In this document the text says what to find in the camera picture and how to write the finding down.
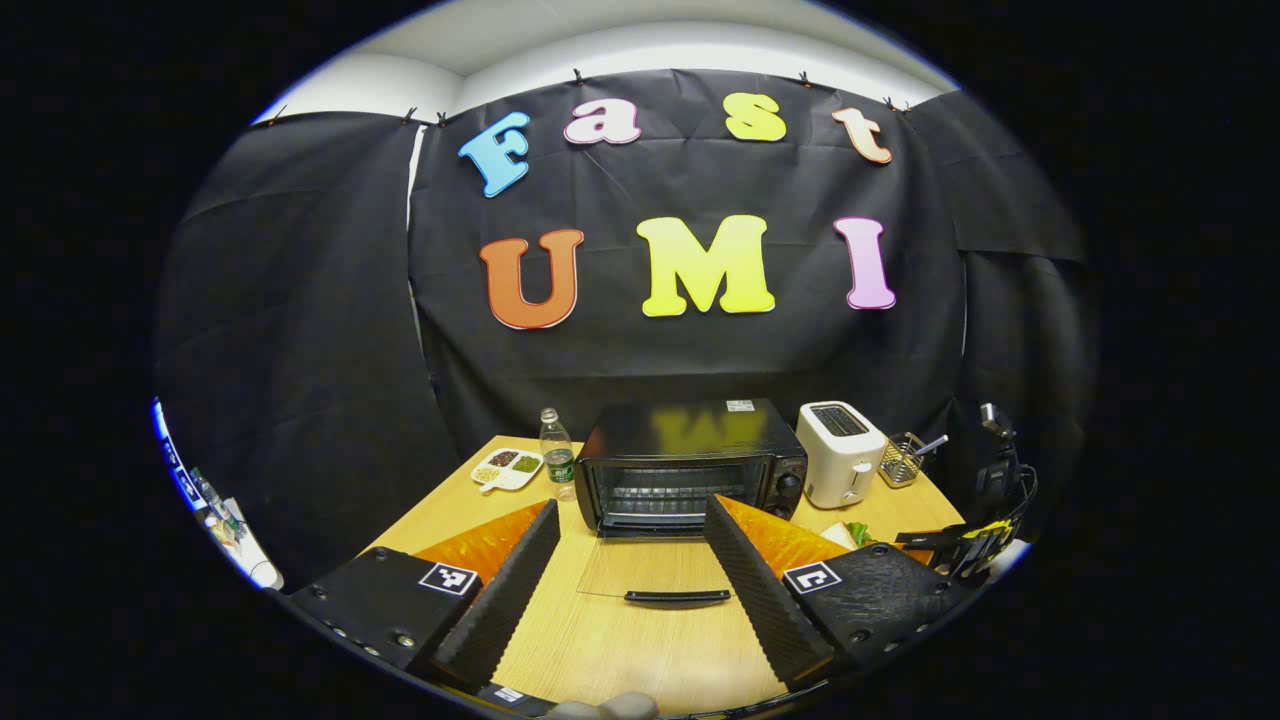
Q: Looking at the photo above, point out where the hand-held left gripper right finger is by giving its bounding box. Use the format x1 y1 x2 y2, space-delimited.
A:
704 495 979 693

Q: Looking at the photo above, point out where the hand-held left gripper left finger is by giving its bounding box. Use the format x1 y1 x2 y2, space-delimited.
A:
290 500 561 693

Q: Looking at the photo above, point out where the black electric oven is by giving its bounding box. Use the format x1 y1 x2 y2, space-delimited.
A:
575 398 809 609

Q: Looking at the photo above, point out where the white toaster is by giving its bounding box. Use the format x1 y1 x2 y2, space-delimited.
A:
797 401 888 509

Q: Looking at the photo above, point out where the white divided plate with beans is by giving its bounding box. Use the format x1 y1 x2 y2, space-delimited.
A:
470 447 544 494

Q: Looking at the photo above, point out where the clear water bottle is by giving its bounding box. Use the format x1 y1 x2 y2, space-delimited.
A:
539 408 578 501

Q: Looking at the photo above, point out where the black backdrop cloth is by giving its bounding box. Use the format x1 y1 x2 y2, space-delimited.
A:
155 68 1096 591

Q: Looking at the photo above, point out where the wire mesh utensil basket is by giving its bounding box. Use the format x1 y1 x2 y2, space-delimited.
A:
878 432 927 489

